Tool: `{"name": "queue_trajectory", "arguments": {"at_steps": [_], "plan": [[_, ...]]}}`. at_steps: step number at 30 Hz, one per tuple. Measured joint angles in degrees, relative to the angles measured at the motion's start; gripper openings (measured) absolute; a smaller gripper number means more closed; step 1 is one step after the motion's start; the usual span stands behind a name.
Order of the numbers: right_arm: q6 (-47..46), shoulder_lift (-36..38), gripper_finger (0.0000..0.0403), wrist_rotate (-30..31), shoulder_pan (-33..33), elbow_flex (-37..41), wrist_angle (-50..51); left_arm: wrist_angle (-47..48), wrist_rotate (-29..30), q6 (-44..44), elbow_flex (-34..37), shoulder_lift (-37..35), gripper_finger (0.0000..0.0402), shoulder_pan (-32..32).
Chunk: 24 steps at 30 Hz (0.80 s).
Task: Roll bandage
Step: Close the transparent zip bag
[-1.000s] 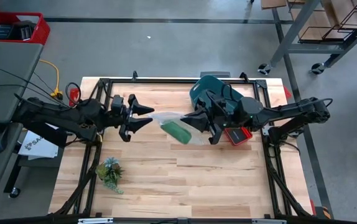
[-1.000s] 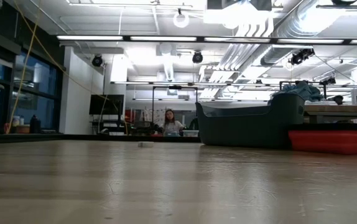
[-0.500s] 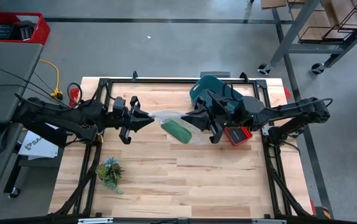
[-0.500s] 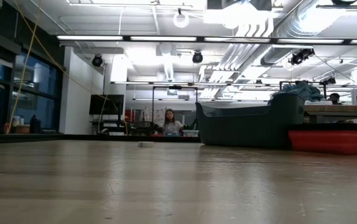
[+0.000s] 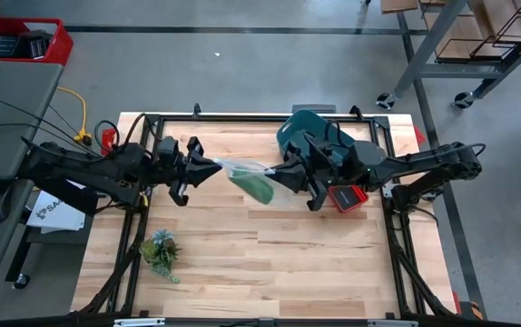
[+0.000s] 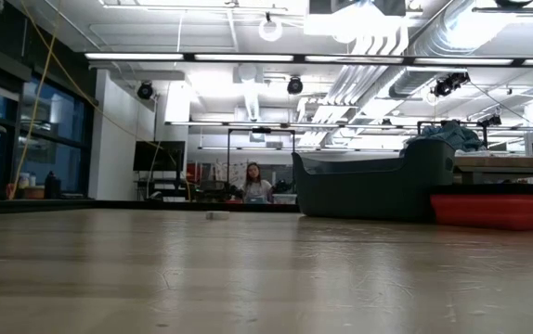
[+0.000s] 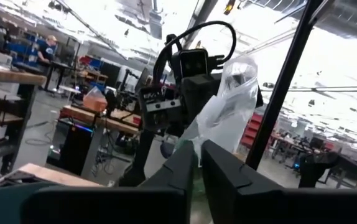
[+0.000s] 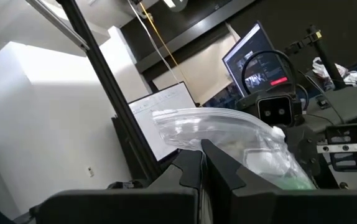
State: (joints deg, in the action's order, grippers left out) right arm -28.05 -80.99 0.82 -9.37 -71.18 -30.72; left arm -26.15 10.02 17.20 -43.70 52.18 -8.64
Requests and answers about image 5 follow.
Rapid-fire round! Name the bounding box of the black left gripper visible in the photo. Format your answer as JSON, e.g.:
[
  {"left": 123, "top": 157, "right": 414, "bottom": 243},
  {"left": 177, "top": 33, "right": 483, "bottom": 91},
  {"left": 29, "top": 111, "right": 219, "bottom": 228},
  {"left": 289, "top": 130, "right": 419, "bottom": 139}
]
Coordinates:
[{"left": 151, "top": 135, "right": 222, "bottom": 206}]

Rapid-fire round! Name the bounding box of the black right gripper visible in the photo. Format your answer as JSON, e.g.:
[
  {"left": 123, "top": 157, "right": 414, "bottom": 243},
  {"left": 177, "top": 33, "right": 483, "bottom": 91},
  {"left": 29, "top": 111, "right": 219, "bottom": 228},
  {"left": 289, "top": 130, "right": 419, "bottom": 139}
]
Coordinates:
[{"left": 267, "top": 131, "right": 357, "bottom": 213}]

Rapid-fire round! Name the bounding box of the clear plastic bag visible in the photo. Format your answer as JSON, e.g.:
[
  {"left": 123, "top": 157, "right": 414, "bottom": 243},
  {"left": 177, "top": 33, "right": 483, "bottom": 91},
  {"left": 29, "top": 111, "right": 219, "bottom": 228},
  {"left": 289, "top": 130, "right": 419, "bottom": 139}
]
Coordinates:
[{"left": 214, "top": 157, "right": 299, "bottom": 209}]

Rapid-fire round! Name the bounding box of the green elastic bandage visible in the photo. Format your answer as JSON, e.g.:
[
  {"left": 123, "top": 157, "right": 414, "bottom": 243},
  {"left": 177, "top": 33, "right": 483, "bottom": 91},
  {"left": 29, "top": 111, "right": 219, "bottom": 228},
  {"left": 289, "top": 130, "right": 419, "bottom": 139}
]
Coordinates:
[{"left": 230, "top": 166, "right": 276, "bottom": 206}]

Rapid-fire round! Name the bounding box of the teal plastic bin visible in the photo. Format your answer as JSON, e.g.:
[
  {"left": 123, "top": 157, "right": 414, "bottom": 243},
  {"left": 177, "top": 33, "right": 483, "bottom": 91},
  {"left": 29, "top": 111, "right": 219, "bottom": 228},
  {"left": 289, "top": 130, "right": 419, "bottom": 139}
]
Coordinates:
[{"left": 276, "top": 108, "right": 357, "bottom": 170}]

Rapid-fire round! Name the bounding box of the red plastic tray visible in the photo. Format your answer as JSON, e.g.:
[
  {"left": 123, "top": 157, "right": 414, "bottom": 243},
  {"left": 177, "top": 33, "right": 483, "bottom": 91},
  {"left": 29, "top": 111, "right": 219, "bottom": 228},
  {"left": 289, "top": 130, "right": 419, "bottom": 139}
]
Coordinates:
[{"left": 327, "top": 184, "right": 370, "bottom": 214}]

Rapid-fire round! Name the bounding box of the artificial succulent plant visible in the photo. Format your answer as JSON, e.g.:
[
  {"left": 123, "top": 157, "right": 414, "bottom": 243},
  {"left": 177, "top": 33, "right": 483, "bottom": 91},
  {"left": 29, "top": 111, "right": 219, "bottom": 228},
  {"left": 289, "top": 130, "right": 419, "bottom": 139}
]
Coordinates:
[{"left": 139, "top": 228, "right": 182, "bottom": 285}]

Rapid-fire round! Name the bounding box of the black caster wheel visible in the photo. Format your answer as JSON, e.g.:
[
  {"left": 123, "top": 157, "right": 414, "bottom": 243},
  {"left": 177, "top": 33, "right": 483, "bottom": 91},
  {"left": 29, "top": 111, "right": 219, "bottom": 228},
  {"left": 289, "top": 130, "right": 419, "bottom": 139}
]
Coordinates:
[
  {"left": 453, "top": 90, "right": 476, "bottom": 110},
  {"left": 376, "top": 92, "right": 398, "bottom": 110}
]

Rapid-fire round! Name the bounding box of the white printed paper sheet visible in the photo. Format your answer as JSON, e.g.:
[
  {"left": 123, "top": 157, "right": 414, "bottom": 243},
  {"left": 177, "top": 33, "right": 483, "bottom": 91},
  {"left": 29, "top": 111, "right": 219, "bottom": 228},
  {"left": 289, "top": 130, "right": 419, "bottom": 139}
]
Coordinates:
[{"left": 26, "top": 189, "right": 87, "bottom": 233}]

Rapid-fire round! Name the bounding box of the red plastic crate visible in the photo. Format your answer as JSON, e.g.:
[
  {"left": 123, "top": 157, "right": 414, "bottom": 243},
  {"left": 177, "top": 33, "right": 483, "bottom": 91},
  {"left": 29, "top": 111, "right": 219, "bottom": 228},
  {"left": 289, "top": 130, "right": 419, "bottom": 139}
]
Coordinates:
[{"left": 0, "top": 16, "right": 74, "bottom": 67}]

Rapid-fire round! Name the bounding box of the grey metal cart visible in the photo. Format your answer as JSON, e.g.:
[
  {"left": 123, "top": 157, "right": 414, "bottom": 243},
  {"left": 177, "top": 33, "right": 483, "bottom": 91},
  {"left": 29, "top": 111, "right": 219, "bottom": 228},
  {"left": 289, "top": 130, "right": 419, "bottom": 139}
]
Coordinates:
[{"left": 376, "top": 0, "right": 521, "bottom": 110}]

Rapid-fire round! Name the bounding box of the grey desk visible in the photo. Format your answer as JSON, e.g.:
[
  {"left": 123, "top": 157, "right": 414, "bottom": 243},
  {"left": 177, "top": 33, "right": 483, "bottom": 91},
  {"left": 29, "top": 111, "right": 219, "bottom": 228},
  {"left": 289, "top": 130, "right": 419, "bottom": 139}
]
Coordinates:
[{"left": 0, "top": 60, "right": 65, "bottom": 300}]

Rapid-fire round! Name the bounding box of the black electronic box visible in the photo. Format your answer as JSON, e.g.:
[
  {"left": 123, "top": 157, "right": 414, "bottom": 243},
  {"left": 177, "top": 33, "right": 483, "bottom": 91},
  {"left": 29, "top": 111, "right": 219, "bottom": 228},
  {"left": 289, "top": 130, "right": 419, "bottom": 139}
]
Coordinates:
[
  {"left": 17, "top": 30, "right": 54, "bottom": 60},
  {"left": 0, "top": 35, "right": 20, "bottom": 59}
]

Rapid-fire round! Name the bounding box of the brown cardboard box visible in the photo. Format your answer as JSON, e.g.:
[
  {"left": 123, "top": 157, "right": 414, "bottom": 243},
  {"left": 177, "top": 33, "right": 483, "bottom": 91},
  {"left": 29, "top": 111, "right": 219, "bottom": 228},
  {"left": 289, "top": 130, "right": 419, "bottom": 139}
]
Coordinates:
[{"left": 423, "top": 0, "right": 521, "bottom": 60}]

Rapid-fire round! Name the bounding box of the orange and black block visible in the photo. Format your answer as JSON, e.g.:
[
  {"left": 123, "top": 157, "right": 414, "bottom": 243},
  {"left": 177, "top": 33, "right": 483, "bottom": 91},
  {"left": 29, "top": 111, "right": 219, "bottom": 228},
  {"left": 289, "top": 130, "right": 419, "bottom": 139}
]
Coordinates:
[{"left": 451, "top": 290, "right": 485, "bottom": 322}]

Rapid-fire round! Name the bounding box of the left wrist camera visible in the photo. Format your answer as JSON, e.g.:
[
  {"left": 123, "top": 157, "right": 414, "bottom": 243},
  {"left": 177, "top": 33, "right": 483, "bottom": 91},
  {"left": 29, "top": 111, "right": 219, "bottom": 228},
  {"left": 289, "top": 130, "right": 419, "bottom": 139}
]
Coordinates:
[{"left": 156, "top": 135, "right": 181, "bottom": 167}]

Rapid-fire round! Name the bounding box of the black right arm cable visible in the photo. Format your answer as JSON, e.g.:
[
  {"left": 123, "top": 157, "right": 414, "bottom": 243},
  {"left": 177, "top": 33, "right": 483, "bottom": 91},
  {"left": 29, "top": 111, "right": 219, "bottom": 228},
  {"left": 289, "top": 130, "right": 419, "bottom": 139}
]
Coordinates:
[{"left": 322, "top": 119, "right": 487, "bottom": 159}]

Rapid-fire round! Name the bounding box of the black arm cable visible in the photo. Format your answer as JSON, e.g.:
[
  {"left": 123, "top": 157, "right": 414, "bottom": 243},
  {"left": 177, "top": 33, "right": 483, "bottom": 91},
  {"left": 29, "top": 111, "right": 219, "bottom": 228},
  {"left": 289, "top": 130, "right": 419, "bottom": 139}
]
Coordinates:
[
  {"left": 93, "top": 112, "right": 149, "bottom": 158},
  {"left": 322, "top": 119, "right": 487, "bottom": 159}
]

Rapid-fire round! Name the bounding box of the black metal table frame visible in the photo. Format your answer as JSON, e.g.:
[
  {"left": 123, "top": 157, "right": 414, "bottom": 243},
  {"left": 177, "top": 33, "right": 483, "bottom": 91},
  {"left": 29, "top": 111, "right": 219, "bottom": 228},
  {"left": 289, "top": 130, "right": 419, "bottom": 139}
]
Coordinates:
[{"left": 76, "top": 112, "right": 459, "bottom": 322}]

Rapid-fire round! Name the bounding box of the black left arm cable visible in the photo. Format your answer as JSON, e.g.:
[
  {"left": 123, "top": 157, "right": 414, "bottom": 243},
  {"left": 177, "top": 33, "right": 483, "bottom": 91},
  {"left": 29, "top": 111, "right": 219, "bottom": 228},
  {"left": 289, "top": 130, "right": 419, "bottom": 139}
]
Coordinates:
[{"left": 93, "top": 112, "right": 149, "bottom": 158}]

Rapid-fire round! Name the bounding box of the yellow cable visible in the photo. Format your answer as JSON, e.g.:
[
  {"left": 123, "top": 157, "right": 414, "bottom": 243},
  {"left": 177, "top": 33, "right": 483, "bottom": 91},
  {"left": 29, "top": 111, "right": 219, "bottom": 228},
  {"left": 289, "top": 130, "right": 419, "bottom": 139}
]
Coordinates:
[{"left": 0, "top": 0, "right": 94, "bottom": 146}]

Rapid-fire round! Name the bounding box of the silver metal bracket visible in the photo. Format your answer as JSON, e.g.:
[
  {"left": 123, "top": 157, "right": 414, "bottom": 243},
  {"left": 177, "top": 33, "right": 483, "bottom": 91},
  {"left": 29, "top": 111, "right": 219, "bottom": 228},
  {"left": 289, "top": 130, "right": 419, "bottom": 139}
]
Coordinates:
[
  {"left": 368, "top": 319, "right": 419, "bottom": 327},
  {"left": 113, "top": 317, "right": 166, "bottom": 327}
]

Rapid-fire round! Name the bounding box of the black wire rack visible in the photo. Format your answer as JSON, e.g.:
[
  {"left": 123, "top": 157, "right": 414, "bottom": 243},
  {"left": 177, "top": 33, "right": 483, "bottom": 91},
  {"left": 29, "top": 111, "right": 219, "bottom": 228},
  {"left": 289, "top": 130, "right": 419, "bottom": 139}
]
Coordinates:
[{"left": 434, "top": 3, "right": 521, "bottom": 64}]

